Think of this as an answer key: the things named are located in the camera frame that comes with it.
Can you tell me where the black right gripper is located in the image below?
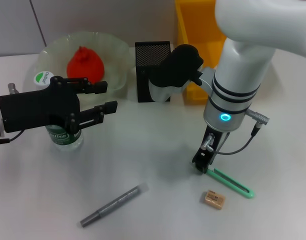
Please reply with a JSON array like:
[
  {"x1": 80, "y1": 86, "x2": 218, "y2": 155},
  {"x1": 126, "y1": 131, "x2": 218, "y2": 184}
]
[{"x1": 192, "y1": 124, "x2": 231, "y2": 175}]

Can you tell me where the beige eraser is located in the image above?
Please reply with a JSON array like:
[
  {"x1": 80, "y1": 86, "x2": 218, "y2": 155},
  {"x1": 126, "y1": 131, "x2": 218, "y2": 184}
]
[{"x1": 199, "y1": 189, "x2": 226, "y2": 210}]

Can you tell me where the red tomato-shaped toy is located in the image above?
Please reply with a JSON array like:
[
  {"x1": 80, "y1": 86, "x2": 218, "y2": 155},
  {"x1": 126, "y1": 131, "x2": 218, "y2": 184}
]
[{"x1": 66, "y1": 45, "x2": 105, "y2": 83}]

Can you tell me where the grey right arm cable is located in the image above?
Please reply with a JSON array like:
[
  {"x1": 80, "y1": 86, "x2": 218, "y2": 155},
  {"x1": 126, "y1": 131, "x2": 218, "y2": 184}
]
[{"x1": 214, "y1": 108, "x2": 271, "y2": 155}]

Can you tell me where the yellow plastic bin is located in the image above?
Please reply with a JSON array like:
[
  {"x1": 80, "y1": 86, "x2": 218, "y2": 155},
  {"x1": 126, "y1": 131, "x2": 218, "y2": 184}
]
[{"x1": 174, "y1": 0, "x2": 229, "y2": 105}]

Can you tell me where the black mesh pen holder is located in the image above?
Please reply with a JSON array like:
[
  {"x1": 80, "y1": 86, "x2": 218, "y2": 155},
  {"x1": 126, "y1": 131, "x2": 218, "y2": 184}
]
[{"x1": 134, "y1": 41, "x2": 172, "y2": 103}]

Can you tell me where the grey marker pen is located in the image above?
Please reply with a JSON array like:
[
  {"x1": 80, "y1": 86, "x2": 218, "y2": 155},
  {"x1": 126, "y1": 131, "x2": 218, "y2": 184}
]
[{"x1": 79, "y1": 182, "x2": 149, "y2": 229}]

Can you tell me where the clear green-label water bottle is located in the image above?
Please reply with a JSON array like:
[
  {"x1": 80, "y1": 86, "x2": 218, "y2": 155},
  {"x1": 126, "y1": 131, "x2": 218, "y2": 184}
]
[{"x1": 33, "y1": 71, "x2": 83, "y2": 153}]

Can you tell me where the green utility knife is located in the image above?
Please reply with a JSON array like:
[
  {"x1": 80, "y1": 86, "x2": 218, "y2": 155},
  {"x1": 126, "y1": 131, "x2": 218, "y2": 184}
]
[{"x1": 206, "y1": 168, "x2": 256, "y2": 200}]

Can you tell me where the wavy green glass fruit plate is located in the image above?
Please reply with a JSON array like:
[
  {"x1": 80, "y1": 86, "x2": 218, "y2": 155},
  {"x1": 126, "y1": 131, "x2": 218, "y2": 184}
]
[{"x1": 36, "y1": 31, "x2": 134, "y2": 101}]

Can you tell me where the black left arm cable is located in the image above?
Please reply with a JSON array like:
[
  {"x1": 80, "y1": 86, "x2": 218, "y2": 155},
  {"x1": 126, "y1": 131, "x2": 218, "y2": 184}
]
[{"x1": 0, "y1": 130, "x2": 25, "y2": 146}]

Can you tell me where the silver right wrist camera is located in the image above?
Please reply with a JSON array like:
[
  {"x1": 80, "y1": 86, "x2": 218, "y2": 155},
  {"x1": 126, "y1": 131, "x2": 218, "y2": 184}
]
[{"x1": 148, "y1": 43, "x2": 217, "y2": 104}]

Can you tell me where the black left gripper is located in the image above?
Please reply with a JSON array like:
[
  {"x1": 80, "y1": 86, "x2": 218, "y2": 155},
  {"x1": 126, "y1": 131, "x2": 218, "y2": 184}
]
[{"x1": 0, "y1": 75, "x2": 119, "y2": 134}]

